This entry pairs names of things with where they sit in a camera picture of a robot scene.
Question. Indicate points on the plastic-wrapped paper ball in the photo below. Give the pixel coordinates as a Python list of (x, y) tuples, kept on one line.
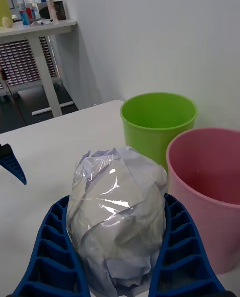
[(117, 214)]

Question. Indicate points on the white desk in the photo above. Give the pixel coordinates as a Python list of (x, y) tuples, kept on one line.
[(45, 77)]

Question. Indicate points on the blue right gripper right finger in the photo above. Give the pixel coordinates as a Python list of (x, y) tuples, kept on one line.
[(182, 264)]

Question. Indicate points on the red can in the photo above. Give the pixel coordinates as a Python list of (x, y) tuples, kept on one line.
[(30, 14)]

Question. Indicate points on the clear plastic bottle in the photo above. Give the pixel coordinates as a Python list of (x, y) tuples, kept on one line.
[(52, 9)]

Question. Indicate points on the blue can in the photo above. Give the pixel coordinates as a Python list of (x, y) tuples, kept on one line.
[(25, 18)]

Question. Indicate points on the dark drink bottle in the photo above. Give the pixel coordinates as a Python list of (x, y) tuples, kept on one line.
[(60, 9)]

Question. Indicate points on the small crumpled paper ball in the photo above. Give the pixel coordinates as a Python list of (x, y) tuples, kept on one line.
[(7, 22)]

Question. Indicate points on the green plastic bin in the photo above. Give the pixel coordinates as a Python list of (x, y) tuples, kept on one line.
[(145, 142)]

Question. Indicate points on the small-drawer storage cabinet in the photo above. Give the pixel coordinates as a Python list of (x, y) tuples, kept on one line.
[(17, 62)]

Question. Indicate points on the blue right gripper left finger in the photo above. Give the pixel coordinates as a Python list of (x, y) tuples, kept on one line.
[(50, 264)]

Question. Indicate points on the pink plastic bin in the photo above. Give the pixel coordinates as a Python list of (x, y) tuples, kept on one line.
[(205, 227)]

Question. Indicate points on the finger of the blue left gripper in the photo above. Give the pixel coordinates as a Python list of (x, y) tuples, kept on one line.
[(12, 167)]

